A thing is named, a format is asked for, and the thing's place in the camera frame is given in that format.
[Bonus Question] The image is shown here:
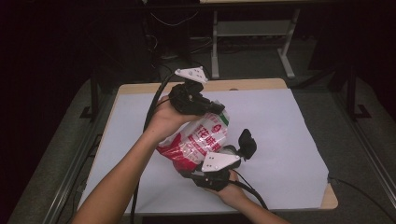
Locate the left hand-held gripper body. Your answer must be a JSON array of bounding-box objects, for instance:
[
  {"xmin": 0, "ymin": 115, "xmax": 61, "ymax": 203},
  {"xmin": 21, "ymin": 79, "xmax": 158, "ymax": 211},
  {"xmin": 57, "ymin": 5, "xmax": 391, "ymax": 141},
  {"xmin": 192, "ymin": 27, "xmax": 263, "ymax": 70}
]
[{"xmin": 167, "ymin": 66, "xmax": 217, "ymax": 117}]

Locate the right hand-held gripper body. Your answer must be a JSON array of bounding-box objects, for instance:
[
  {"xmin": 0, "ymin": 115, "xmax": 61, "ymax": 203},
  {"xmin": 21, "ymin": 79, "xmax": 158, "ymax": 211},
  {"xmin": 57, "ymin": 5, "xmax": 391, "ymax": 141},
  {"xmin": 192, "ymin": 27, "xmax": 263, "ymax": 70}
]
[{"xmin": 191, "ymin": 151, "xmax": 242, "ymax": 192}]

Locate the red and white plastic bag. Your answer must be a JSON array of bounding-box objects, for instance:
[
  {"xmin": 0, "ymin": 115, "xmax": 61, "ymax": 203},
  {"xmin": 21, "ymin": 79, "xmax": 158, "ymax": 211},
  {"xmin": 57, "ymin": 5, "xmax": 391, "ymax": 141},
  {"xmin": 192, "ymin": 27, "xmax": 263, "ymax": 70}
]
[{"xmin": 156, "ymin": 108, "xmax": 231, "ymax": 173}]

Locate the clear jar with black lid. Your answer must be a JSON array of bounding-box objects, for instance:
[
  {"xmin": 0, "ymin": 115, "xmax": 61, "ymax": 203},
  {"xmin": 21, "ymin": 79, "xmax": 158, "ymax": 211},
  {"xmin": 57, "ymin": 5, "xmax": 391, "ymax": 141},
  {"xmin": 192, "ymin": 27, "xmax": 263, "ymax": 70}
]
[{"xmin": 221, "ymin": 128, "xmax": 258, "ymax": 161}]

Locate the person's right hand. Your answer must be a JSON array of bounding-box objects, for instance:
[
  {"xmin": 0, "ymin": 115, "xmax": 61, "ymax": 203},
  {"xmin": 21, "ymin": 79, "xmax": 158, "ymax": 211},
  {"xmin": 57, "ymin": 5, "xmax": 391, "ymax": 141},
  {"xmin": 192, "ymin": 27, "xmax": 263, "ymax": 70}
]
[{"xmin": 206, "ymin": 170, "xmax": 249, "ymax": 209}]

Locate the person's left hand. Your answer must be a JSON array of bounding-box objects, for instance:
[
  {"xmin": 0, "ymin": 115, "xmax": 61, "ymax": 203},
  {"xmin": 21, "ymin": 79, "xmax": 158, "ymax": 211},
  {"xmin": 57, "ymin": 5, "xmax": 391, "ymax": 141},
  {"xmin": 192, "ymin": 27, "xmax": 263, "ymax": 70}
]
[{"xmin": 145, "ymin": 94, "xmax": 201, "ymax": 144}]

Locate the white table sheet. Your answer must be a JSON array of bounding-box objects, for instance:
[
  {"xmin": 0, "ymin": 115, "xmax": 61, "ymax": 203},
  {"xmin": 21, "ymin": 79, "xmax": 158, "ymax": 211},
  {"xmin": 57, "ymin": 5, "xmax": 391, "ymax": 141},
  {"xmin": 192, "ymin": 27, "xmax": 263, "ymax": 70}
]
[{"xmin": 77, "ymin": 88, "xmax": 331, "ymax": 217}]

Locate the black metal stand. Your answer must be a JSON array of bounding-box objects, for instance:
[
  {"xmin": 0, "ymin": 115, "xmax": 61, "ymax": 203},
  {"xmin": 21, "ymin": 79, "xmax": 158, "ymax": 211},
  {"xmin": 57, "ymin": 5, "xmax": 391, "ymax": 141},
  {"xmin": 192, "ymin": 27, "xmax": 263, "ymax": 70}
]
[
  {"xmin": 345, "ymin": 63, "xmax": 373, "ymax": 122},
  {"xmin": 78, "ymin": 76, "xmax": 101, "ymax": 122}
]

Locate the left hand-held gripper black cable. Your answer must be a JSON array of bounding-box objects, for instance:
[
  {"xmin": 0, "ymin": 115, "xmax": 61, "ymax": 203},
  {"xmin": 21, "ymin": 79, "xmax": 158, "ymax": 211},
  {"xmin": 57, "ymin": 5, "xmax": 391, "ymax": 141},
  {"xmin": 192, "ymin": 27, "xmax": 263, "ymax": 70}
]
[{"xmin": 129, "ymin": 72, "xmax": 176, "ymax": 224}]

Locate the hand-held gripper black cable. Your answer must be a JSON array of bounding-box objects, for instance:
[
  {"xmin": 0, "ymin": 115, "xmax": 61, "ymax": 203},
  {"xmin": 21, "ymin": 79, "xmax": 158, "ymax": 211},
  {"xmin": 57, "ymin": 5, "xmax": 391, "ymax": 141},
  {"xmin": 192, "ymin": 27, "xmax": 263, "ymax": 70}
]
[
  {"xmin": 129, "ymin": 72, "xmax": 176, "ymax": 224},
  {"xmin": 230, "ymin": 169, "xmax": 269, "ymax": 211}
]

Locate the right hand-held gripper black cable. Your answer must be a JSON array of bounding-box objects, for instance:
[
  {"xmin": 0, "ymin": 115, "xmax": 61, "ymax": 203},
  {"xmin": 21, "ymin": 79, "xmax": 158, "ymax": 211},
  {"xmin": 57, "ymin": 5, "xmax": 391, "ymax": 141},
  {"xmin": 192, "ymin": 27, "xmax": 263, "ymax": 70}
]
[{"xmin": 230, "ymin": 169, "xmax": 269, "ymax": 211}]

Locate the white hanging cable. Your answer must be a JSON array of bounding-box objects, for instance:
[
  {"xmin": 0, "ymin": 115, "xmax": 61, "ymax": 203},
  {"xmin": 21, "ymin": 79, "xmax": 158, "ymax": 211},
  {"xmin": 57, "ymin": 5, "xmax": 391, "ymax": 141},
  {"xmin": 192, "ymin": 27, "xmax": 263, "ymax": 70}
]
[{"xmin": 148, "ymin": 9, "xmax": 200, "ymax": 28}]

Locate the white metal desk frame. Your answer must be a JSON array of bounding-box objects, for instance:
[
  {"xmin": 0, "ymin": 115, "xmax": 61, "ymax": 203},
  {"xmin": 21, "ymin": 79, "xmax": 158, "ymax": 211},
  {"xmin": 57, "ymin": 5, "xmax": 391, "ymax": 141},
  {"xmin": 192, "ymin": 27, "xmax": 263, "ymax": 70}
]
[{"xmin": 210, "ymin": 8, "xmax": 302, "ymax": 80}]

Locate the aluminium rail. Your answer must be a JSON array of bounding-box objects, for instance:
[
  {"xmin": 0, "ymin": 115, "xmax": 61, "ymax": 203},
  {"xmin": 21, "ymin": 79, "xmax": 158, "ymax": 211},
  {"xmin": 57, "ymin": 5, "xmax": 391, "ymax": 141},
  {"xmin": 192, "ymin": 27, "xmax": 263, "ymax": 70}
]
[
  {"xmin": 332, "ymin": 90, "xmax": 396, "ymax": 202},
  {"xmin": 41, "ymin": 92, "xmax": 117, "ymax": 224}
]

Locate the black floor cable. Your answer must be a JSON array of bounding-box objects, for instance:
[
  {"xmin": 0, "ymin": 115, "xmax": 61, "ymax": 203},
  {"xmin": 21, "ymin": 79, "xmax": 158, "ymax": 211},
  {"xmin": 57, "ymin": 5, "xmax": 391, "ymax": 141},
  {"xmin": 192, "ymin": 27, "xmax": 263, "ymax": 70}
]
[{"xmin": 328, "ymin": 175, "xmax": 396, "ymax": 222}]

